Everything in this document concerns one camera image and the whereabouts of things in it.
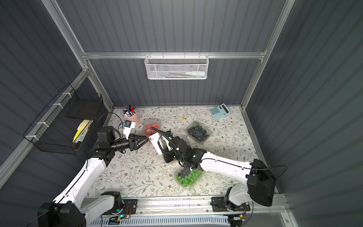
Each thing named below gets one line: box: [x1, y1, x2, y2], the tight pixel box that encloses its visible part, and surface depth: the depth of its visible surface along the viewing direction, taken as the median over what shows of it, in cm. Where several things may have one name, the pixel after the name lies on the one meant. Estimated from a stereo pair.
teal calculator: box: [208, 102, 231, 120], surface depth 117 cm
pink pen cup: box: [122, 104, 140, 127], surface depth 104 cm
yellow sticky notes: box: [72, 119, 91, 143], surface depth 75 cm
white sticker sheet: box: [148, 131, 164, 156], surface depth 77 cm
